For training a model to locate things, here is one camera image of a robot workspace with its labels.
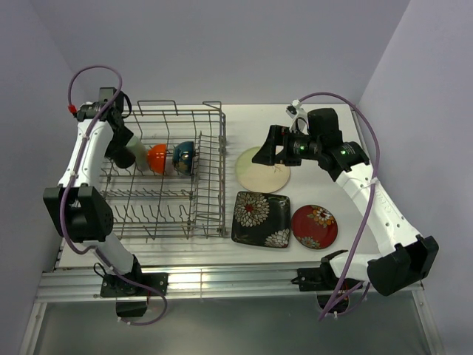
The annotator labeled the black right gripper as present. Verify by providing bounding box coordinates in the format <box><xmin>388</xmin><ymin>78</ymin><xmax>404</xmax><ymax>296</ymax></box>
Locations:
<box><xmin>251</xmin><ymin>124</ymin><xmax>321</xmax><ymax>166</ymax></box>

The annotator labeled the light green cup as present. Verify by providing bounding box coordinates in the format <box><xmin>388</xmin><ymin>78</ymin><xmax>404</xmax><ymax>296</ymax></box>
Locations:
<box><xmin>126</xmin><ymin>136</ymin><xmax>149</xmax><ymax>172</ymax></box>

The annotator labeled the orange bowl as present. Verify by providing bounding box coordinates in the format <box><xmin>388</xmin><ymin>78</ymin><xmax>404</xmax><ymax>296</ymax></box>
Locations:
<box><xmin>147</xmin><ymin>143</ymin><xmax>167</xmax><ymax>175</ymax></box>

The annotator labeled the dark blue beige bowl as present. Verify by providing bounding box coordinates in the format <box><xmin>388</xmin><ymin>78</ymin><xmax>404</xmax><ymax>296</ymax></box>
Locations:
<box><xmin>172</xmin><ymin>141</ymin><xmax>195</xmax><ymax>176</ymax></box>

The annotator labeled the dark brown cup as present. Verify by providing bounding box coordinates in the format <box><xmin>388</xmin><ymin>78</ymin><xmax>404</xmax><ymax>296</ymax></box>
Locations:
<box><xmin>111</xmin><ymin>147</ymin><xmax>136</xmax><ymax>169</ymax></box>

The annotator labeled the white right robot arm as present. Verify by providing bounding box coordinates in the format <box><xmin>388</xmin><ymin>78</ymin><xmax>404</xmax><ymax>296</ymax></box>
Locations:
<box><xmin>252</xmin><ymin>106</ymin><xmax>439</xmax><ymax>296</ymax></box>

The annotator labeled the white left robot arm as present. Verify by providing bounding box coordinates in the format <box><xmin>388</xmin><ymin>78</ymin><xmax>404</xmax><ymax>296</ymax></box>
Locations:
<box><xmin>43</xmin><ymin>87</ymin><xmax>147</xmax><ymax>295</ymax></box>

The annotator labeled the cream green round plate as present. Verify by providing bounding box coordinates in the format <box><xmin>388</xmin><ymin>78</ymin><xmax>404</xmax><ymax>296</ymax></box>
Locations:
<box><xmin>235</xmin><ymin>146</ymin><xmax>290</xmax><ymax>193</ymax></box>

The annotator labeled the black square floral plate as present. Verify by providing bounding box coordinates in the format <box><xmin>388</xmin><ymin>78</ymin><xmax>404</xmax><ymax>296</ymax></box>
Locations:
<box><xmin>231</xmin><ymin>191</ymin><xmax>291</xmax><ymax>249</ymax></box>

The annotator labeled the red round floral plate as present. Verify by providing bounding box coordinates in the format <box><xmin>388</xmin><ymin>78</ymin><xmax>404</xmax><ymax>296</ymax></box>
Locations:
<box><xmin>291</xmin><ymin>205</ymin><xmax>338</xmax><ymax>250</ymax></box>

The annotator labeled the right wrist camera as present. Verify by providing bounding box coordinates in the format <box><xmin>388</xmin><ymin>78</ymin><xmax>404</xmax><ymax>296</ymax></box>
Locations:
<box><xmin>286</xmin><ymin>100</ymin><xmax>308</xmax><ymax>133</ymax></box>

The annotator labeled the grey wire dish rack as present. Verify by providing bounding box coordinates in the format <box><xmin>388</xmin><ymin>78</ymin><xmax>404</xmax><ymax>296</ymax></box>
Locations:
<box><xmin>99</xmin><ymin>100</ymin><xmax>226</xmax><ymax>239</ymax></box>

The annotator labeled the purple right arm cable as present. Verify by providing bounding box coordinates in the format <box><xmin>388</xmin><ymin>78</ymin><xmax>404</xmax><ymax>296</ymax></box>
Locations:
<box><xmin>297</xmin><ymin>91</ymin><xmax>381</xmax><ymax>322</ymax></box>

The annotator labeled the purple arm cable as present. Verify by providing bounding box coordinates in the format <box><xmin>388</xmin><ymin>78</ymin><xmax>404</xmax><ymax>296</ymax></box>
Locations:
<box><xmin>297</xmin><ymin>91</ymin><xmax>381</xmax><ymax>322</ymax></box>
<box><xmin>58</xmin><ymin>65</ymin><xmax>169</xmax><ymax>327</ymax></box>

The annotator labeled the aluminium table rail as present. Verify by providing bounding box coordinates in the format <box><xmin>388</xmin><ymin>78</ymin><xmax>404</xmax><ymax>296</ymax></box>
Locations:
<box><xmin>33</xmin><ymin>236</ymin><xmax>424</xmax><ymax>305</ymax></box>

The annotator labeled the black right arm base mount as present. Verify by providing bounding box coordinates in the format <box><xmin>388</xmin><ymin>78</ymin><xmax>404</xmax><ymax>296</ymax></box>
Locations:
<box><xmin>294</xmin><ymin>266</ymin><xmax>363</xmax><ymax>293</ymax></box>

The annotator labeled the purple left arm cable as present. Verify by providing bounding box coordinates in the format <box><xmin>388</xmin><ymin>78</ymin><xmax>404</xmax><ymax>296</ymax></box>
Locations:
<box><xmin>58</xmin><ymin>65</ymin><xmax>169</xmax><ymax>327</ymax></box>

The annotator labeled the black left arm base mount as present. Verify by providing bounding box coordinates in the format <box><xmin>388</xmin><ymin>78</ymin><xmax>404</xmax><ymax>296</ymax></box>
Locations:
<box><xmin>100</xmin><ymin>272</ymin><xmax>169</xmax><ymax>298</ymax></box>

